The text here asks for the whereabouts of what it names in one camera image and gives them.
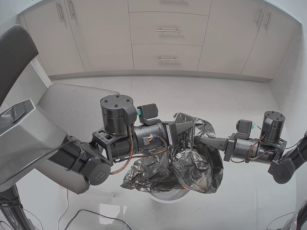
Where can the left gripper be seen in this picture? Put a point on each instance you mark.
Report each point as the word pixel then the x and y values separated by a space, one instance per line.
pixel 151 138

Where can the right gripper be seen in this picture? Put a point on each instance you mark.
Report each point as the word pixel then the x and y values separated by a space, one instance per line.
pixel 242 150

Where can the black plastic bag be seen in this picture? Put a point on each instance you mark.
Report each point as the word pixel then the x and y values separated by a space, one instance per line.
pixel 191 166

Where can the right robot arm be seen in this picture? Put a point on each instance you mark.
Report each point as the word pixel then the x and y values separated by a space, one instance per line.
pixel 273 126

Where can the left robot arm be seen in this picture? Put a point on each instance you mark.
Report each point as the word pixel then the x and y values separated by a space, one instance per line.
pixel 36 133

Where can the white trash bin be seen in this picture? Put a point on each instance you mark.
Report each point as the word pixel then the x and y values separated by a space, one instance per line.
pixel 168 196

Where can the beige cabinet with drawers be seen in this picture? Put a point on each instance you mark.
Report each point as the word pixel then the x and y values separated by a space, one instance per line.
pixel 168 51

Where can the grey chair with white legs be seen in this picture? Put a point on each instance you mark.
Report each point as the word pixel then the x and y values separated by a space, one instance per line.
pixel 72 97

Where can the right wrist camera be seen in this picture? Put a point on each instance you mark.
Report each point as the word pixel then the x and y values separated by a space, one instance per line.
pixel 243 127

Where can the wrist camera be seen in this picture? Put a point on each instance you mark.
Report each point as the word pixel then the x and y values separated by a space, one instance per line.
pixel 243 127
pixel 148 111

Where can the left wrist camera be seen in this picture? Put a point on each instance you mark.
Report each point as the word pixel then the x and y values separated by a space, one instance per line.
pixel 148 111

